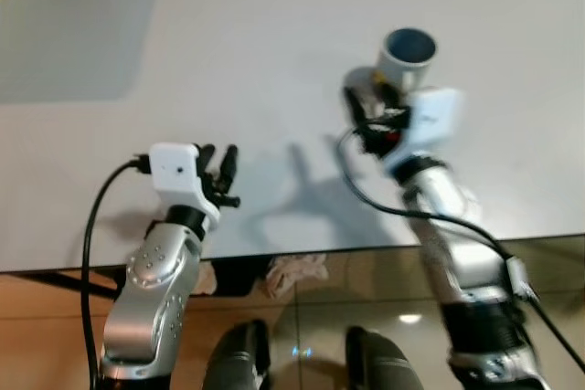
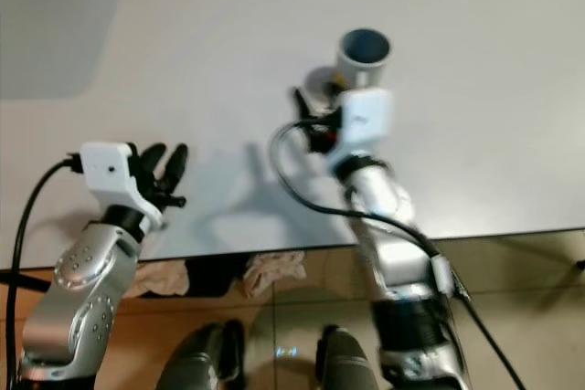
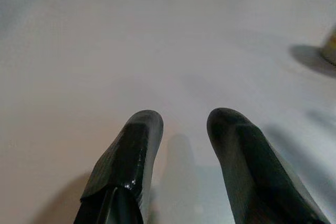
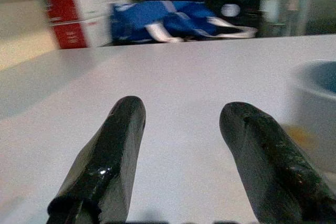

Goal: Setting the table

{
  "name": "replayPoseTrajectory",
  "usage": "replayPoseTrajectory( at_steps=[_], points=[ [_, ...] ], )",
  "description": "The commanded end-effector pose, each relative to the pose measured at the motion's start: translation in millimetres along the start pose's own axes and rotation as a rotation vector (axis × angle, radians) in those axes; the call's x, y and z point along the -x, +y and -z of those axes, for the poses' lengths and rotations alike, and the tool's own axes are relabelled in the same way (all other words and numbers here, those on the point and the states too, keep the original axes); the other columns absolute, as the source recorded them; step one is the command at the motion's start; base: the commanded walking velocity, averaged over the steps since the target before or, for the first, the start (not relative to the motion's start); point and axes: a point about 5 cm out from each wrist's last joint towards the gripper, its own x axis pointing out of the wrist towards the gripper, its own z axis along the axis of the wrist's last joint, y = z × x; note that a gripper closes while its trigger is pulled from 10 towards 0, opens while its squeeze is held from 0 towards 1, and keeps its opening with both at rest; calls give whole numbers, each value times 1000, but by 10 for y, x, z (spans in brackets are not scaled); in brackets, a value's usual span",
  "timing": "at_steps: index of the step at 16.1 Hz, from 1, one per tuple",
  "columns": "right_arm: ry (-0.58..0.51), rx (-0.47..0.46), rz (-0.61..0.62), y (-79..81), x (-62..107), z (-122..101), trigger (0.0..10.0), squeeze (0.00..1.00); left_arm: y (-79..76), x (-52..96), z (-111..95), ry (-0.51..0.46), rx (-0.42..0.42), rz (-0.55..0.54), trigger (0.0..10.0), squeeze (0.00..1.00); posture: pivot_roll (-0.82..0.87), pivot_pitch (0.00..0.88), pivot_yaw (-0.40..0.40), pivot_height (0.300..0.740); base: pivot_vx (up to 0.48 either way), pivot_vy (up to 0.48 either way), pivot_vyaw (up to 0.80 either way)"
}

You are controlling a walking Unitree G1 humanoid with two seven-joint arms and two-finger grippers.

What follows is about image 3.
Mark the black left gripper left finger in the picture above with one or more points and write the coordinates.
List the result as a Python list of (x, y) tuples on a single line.
[(126, 161)]

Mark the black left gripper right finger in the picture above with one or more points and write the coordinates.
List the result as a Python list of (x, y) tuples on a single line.
[(252, 166)]

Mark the pale round cup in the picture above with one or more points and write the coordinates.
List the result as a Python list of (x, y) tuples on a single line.
[(330, 47)]

